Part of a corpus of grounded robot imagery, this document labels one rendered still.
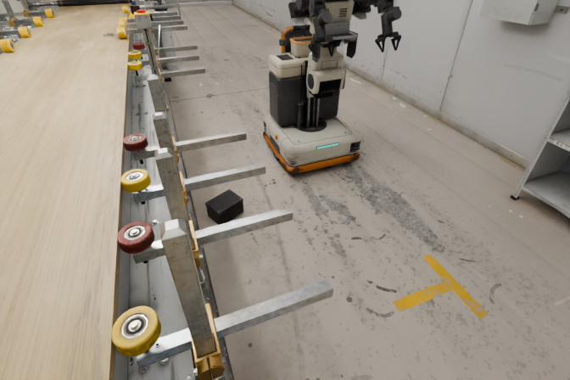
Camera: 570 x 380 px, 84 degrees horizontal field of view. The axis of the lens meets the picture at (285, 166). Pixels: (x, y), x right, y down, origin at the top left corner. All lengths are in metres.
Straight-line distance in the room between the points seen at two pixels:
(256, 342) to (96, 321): 1.02
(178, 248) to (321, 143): 2.00
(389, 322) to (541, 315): 0.75
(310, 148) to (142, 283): 1.59
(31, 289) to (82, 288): 0.10
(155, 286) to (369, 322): 1.04
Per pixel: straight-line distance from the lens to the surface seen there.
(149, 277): 1.15
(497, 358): 1.87
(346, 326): 1.71
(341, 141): 2.48
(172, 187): 0.73
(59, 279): 0.86
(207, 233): 0.90
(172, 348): 0.77
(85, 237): 0.93
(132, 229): 0.89
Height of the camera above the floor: 1.48
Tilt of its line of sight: 34 degrees down
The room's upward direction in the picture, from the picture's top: straight up
